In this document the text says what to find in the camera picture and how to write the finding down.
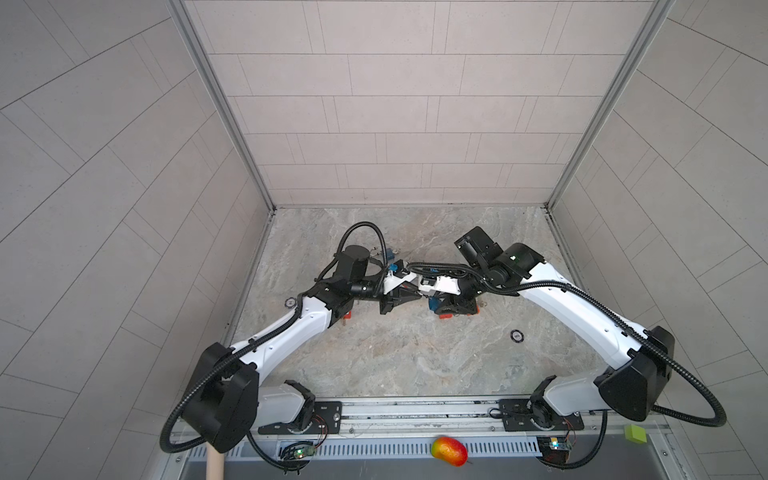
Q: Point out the beige wooden handle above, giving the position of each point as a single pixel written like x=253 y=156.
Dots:
x=215 y=464

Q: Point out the green cube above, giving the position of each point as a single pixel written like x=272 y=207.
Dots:
x=635 y=434

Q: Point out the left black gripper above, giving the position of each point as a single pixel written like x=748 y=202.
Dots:
x=390 y=300

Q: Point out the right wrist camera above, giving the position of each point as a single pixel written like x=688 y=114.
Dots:
x=439 y=285

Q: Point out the mango fruit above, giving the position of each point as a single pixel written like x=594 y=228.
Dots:
x=450 y=450

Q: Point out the aluminium rail frame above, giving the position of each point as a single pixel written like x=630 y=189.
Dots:
x=391 y=437

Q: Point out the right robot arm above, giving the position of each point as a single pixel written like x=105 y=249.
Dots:
x=636 y=368

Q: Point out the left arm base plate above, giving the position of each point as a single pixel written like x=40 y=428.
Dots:
x=324 y=418

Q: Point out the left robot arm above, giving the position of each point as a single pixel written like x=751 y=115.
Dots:
x=225 y=398

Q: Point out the right circuit board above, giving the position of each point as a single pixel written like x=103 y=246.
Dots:
x=555 y=450

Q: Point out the left circuit board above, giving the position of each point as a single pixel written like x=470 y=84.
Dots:
x=298 y=451

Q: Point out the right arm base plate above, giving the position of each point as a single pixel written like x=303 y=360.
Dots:
x=523 y=415

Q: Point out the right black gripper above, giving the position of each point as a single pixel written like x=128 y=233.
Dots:
x=455 y=305

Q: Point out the circuit board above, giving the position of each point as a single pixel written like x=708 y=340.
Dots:
x=298 y=451
x=555 y=450

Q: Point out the black ring marker right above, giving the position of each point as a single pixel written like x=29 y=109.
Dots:
x=517 y=336

